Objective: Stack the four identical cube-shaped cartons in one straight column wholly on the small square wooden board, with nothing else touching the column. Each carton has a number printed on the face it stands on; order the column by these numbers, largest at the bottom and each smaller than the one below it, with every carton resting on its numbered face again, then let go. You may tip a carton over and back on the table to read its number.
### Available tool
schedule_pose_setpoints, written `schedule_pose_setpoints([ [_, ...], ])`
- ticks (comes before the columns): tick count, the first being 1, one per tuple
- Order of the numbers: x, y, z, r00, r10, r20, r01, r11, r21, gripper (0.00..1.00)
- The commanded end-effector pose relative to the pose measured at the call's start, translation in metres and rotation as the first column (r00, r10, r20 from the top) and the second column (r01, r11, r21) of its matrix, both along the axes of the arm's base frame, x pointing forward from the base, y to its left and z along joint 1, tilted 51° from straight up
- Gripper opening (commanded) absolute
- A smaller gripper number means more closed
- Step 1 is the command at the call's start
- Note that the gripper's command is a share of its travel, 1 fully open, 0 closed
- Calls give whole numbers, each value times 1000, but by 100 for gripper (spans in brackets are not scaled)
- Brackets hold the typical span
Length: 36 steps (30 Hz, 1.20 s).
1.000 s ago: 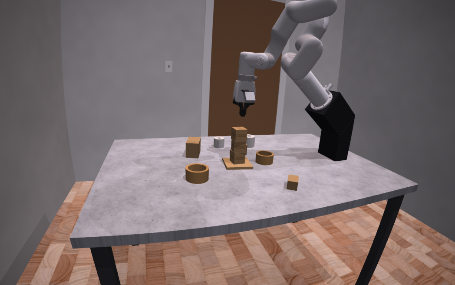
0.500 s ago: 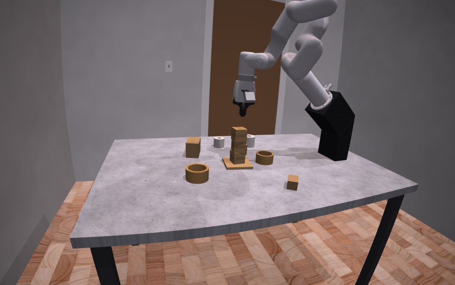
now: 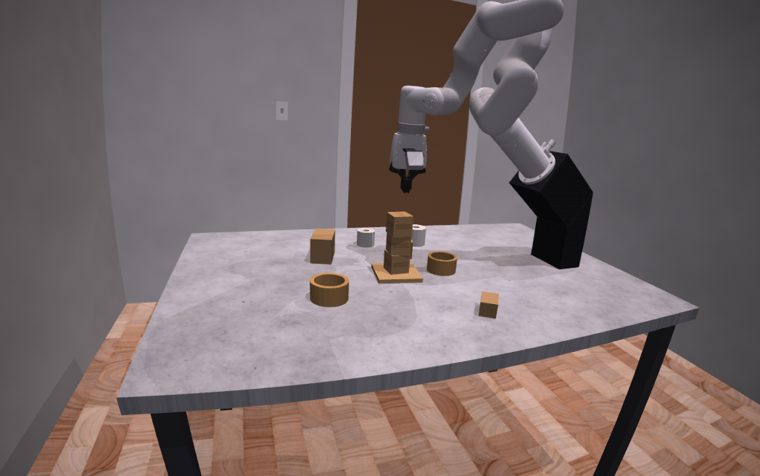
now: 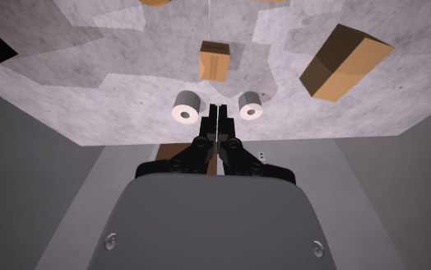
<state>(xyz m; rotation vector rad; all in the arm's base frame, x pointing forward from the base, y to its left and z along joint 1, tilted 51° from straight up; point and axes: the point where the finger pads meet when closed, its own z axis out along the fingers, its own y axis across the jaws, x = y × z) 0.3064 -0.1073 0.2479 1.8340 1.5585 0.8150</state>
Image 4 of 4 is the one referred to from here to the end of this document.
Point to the brown cardboard box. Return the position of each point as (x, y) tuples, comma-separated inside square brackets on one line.
[(214, 61)]

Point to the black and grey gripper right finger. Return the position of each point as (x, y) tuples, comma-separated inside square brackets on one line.
[(237, 160)]

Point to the tan cardboard box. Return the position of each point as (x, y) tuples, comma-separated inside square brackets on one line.
[(346, 57)]

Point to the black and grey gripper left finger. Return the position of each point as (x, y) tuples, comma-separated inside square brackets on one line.
[(192, 160)]

